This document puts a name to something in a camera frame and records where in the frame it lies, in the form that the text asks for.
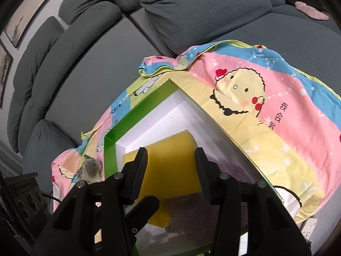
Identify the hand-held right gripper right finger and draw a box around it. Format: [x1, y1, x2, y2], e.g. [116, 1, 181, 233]
[194, 148, 312, 256]

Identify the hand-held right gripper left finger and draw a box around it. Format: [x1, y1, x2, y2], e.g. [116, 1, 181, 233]
[32, 147, 149, 256]

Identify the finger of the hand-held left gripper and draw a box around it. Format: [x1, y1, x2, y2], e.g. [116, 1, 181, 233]
[124, 195, 160, 236]

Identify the yellow sponge with green pad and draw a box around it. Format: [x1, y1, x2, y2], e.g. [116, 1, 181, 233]
[122, 129, 204, 228]

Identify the purple mesh bath pouf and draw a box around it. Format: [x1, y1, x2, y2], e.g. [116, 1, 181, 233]
[164, 153, 260, 248]

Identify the green-printed plastic bag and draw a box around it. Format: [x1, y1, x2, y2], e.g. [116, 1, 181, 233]
[80, 158, 104, 183]

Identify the green box with white inside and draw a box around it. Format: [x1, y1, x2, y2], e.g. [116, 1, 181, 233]
[80, 79, 285, 256]

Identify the colourful cartoon printed blanket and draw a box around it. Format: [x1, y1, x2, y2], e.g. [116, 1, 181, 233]
[52, 40, 341, 224]

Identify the black power strip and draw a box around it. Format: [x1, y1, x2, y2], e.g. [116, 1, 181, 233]
[5, 173, 52, 222]

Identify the grey sofa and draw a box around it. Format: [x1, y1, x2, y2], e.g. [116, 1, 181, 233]
[7, 0, 341, 187]

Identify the white power strip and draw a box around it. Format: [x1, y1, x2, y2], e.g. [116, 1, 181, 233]
[300, 217, 319, 239]

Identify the grey curtain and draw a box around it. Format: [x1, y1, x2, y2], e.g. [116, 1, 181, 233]
[0, 136, 26, 176]

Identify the grey textured cushion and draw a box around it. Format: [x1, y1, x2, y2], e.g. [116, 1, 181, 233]
[140, 0, 287, 56]

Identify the small framed ink painting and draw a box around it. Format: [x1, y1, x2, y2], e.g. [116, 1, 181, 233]
[0, 40, 14, 110]

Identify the large framed ink painting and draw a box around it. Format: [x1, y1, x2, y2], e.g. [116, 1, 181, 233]
[4, 0, 67, 48]

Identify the pink sock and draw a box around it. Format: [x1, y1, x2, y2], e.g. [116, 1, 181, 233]
[294, 1, 330, 20]

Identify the black power strip cable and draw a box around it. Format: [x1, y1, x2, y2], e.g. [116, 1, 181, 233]
[40, 193, 62, 202]

